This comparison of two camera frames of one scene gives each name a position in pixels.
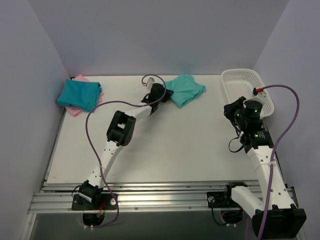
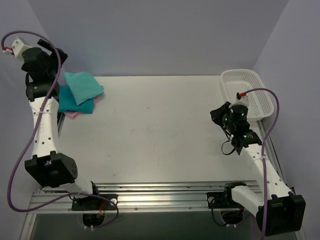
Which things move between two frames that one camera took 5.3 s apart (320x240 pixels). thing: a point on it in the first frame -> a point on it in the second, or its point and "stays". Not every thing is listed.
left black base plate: [104, 201] stays
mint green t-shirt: [186, 89] -> [84, 86]
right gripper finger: [231, 110] -> [217, 114]
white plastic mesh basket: [246, 82] stays
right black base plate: [221, 199] stays
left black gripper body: [164, 93] -> [55, 53]
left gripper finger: [168, 93] -> [58, 56]
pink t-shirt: [73, 111] -> [73, 115]
